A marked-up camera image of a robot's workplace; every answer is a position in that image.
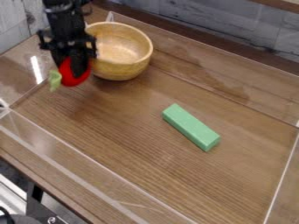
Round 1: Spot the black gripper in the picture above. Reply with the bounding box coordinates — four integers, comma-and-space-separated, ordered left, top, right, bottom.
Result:
38, 11, 98, 78

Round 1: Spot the red plush fruit green stem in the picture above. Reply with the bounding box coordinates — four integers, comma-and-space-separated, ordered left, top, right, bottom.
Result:
48, 57, 91, 92

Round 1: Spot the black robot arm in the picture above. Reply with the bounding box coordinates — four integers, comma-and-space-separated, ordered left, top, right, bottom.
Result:
38, 0, 98, 79

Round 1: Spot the wooden bowl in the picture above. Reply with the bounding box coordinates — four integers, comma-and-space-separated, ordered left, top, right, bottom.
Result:
87, 22, 154, 81

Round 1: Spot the green rectangular block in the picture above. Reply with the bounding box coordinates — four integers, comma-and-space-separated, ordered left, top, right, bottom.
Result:
162, 104, 220, 151

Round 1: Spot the clear acrylic tray enclosure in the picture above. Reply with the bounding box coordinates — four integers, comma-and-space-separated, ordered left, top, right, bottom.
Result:
0, 10, 299, 224

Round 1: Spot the black table leg bracket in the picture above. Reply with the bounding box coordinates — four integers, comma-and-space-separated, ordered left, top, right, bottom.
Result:
26, 182, 83, 224

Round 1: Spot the black cable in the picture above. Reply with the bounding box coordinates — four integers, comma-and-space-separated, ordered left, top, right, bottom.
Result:
0, 205, 15, 224

